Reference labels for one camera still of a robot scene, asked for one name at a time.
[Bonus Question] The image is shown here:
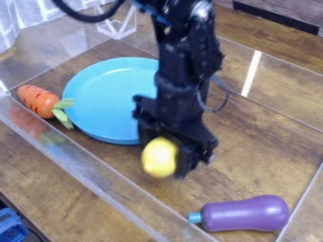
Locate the orange toy carrot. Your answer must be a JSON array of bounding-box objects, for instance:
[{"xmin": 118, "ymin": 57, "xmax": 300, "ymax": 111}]
[{"xmin": 18, "ymin": 85, "xmax": 75, "ymax": 129}]

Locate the blue object at corner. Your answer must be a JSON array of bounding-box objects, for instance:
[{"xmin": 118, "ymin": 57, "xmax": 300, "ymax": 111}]
[{"xmin": 0, "ymin": 208, "xmax": 29, "ymax": 242}]

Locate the purple toy eggplant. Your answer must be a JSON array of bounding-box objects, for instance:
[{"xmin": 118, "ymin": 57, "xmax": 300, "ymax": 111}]
[{"xmin": 189, "ymin": 195, "xmax": 290, "ymax": 232}]

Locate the blue round tray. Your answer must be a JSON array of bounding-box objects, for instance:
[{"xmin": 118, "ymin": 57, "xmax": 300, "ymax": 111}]
[{"xmin": 62, "ymin": 57, "xmax": 159, "ymax": 146}]

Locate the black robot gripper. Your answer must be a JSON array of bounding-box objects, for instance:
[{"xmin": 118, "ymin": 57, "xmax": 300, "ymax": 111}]
[{"xmin": 133, "ymin": 74, "xmax": 220, "ymax": 180}]

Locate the yellow toy lemon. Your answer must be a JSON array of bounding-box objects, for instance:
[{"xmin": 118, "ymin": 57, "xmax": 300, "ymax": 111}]
[{"xmin": 142, "ymin": 137, "xmax": 178, "ymax": 178}]

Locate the clear acrylic enclosure wall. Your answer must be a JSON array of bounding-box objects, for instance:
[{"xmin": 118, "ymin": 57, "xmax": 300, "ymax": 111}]
[{"xmin": 0, "ymin": 0, "xmax": 323, "ymax": 242}]

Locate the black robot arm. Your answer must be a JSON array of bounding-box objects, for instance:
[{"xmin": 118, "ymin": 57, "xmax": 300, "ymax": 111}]
[{"xmin": 133, "ymin": 0, "xmax": 224, "ymax": 179}]

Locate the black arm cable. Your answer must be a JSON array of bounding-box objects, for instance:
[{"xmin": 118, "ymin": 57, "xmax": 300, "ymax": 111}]
[{"xmin": 53, "ymin": 0, "xmax": 127, "ymax": 24}]

